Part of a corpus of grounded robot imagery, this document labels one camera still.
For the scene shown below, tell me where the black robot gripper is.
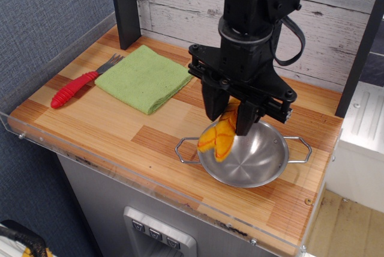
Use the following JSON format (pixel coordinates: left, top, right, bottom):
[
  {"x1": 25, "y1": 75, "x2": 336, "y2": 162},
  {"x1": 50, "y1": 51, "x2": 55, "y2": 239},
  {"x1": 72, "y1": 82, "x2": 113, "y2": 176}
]
[{"x1": 188, "y1": 17, "x2": 297, "y2": 136}]

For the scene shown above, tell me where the orange plush pepper toy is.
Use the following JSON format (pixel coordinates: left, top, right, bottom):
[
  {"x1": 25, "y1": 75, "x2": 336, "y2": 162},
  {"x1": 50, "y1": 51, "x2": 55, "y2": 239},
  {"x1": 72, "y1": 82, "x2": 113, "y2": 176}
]
[{"x1": 197, "y1": 98, "x2": 241, "y2": 162}]

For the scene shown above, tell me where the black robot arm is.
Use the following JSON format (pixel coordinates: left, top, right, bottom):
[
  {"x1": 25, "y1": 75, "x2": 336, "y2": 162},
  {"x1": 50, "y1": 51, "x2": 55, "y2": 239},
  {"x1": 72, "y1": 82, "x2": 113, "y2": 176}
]
[{"x1": 189, "y1": 0, "x2": 305, "y2": 136}]

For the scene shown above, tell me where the green folded cloth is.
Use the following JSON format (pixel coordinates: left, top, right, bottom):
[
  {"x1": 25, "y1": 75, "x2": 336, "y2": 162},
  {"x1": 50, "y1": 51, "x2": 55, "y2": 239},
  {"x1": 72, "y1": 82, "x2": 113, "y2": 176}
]
[{"x1": 95, "y1": 45, "x2": 192, "y2": 115}]

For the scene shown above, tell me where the white toy sink unit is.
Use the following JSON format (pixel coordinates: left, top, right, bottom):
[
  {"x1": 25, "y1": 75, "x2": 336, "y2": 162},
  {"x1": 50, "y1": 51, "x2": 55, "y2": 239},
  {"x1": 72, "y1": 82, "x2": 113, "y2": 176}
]
[{"x1": 325, "y1": 82, "x2": 383, "y2": 212}]

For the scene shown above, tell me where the silver dispenser button panel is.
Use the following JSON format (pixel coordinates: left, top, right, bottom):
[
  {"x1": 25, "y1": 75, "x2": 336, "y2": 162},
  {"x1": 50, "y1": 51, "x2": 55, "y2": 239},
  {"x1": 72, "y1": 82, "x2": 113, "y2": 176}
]
[{"x1": 124, "y1": 206, "x2": 197, "y2": 256}]

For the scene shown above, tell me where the grey toy fridge cabinet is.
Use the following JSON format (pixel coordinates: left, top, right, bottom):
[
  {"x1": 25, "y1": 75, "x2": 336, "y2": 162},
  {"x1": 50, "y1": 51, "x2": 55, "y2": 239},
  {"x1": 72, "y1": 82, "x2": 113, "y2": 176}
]
[{"x1": 58, "y1": 155, "x2": 272, "y2": 256}]

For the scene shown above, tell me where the yellow object bottom left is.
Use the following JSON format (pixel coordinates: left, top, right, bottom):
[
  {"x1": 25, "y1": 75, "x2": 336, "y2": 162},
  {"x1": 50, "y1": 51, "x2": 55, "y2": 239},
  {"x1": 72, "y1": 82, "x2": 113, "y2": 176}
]
[{"x1": 22, "y1": 247, "x2": 53, "y2": 257}]

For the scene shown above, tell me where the metal bowl with handles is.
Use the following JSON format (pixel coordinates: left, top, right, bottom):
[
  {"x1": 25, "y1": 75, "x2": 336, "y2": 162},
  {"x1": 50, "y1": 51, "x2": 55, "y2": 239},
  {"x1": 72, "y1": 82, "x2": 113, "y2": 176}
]
[{"x1": 175, "y1": 121, "x2": 312, "y2": 188}]

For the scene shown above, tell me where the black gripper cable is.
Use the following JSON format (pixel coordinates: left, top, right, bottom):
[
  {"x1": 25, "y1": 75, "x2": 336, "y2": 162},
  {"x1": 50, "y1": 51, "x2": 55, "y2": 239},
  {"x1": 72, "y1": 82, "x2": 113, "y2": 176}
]
[{"x1": 272, "y1": 15, "x2": 307, "y2": 67}]

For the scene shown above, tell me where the black vertical post left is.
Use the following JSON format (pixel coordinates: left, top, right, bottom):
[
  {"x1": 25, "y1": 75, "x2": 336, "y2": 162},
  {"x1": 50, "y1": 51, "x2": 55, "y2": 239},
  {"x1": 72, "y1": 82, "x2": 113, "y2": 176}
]
[{"x1": 113, "y1": 0, "x2": 141, "y2": 50}]

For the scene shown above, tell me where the black vertical post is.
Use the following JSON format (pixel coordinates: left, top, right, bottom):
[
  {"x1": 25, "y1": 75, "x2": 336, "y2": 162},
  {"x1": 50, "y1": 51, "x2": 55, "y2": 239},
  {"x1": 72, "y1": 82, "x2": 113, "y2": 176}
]
[
  {"x1": 113, "y1": 0, "x2": 141, "y2": 50},
  {"x1": 335, "y1": 0, "x2": 383, "y2": 118}
]

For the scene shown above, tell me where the clear acrylic guard rail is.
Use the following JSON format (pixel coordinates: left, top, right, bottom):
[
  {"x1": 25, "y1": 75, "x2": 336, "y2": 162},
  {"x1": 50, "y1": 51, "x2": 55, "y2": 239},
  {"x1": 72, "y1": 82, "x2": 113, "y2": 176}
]
[{"x1": 5, "y1": 28, "x2": 341, "y2": 256}]

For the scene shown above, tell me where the red handled metal fork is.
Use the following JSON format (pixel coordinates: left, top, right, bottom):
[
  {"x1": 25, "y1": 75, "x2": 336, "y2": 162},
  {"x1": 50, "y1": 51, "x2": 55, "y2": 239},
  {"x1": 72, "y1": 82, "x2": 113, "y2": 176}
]
[{"x1": 50, "y1": 54, "x2": 124, "y2": 109}]

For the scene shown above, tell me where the black vertical post right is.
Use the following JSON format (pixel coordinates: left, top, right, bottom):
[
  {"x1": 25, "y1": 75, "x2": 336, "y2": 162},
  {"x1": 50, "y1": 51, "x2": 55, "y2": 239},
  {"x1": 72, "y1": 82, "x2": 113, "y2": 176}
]
[{"x1": 335, "y1": 0, "x2": 383, "y2": 118}]

